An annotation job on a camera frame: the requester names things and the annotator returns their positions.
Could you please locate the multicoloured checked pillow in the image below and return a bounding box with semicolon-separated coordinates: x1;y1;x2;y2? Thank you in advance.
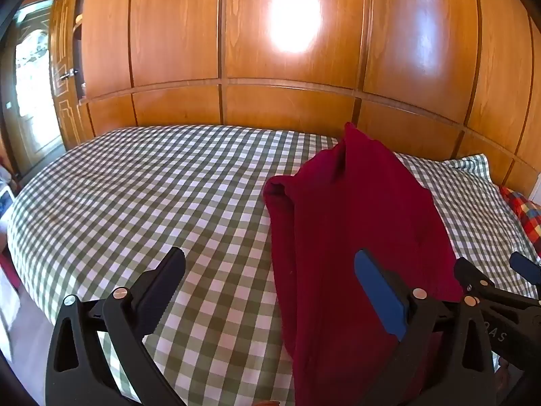
499;185;541;258

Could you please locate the glass balcony door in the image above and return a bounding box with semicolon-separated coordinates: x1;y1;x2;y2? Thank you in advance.
13;2;66;165

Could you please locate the wooden door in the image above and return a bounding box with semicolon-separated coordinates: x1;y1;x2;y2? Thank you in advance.
50;0;91;151

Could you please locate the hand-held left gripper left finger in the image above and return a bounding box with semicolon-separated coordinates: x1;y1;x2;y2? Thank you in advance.
46;246;187;406

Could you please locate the green checked bed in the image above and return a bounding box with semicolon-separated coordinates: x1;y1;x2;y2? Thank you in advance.
6;125;541;406

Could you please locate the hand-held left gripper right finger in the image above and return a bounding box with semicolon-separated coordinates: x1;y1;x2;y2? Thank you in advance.
354;249;495;406

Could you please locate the dark red sweater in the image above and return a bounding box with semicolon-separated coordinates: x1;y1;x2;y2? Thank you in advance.
263;122;466;406

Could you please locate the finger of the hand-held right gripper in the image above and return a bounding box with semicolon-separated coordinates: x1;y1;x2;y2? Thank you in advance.
509;251;541;286
454;257;497;296

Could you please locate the wooden wardrobe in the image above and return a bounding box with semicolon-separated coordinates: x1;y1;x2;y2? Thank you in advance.
76;0;541;204

